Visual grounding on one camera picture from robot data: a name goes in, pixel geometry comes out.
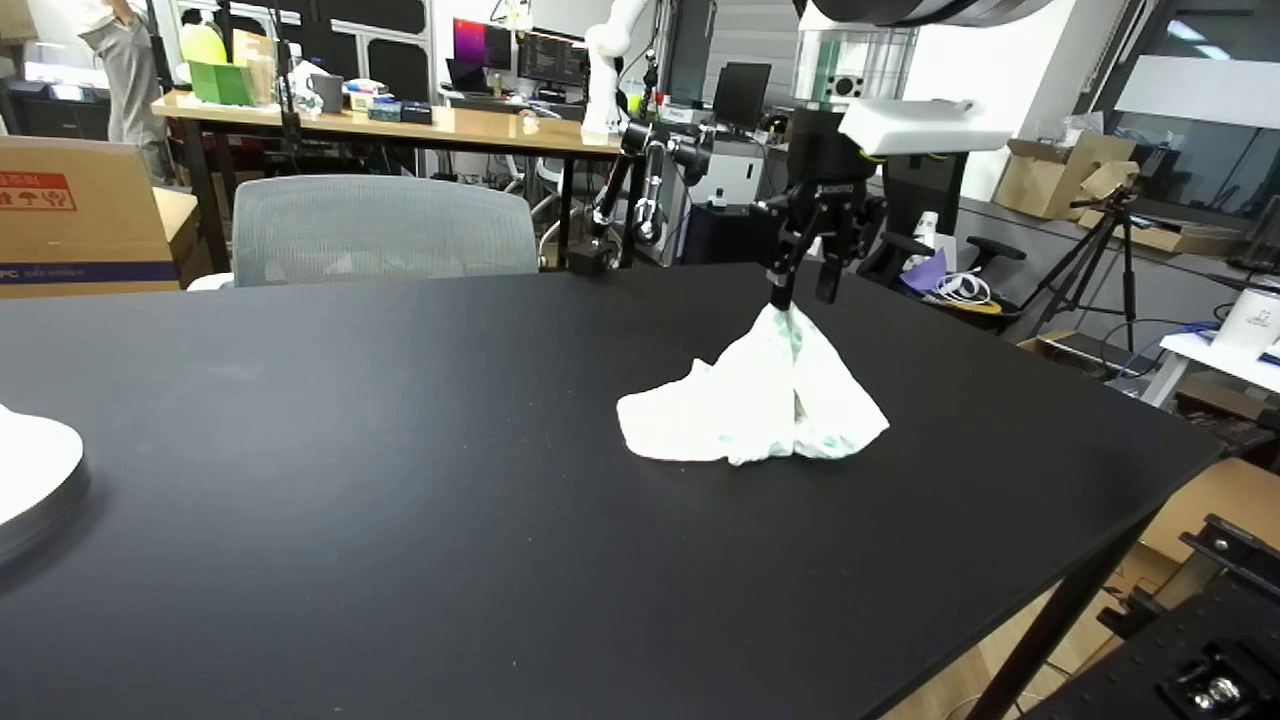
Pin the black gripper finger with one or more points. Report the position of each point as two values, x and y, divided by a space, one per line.
828 254
787 254

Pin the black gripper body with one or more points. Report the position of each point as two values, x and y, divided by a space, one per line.
824 154

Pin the white cloth with green print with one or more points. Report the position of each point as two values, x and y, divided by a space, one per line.
765 403

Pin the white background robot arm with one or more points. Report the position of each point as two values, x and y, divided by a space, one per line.
606 65

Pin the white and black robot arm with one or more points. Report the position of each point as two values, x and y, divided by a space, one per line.
923 125

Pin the black office chair with headrest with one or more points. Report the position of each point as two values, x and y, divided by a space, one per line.
923 185

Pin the black dark-screen monitor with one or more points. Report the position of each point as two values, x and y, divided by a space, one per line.
741 97

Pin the open cardboard box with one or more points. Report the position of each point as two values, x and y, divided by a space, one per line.
1060 178

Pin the long wooden desk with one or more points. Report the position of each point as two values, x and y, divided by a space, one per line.
454 129

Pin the monitor with pink screen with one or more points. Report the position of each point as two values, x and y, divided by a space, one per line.
478 51

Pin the grey mesh office chair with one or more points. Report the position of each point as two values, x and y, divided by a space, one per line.
380 231

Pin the white side table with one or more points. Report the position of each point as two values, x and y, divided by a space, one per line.
1232 350

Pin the black partition panels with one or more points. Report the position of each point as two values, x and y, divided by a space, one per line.
385 54

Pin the black metal breadboard equipment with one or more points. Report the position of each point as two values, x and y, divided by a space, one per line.
1200 640

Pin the green and yellow box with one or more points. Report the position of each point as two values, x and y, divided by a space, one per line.
217 76

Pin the person in grey shirt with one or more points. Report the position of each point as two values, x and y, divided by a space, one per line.
124 72

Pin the cardboard box with red label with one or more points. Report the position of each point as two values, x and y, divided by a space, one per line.
73 213

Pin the round clear acrylic plate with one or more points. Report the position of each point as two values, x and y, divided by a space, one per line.
27 467

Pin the black camera tripod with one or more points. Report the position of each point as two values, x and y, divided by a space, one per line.
1106 254

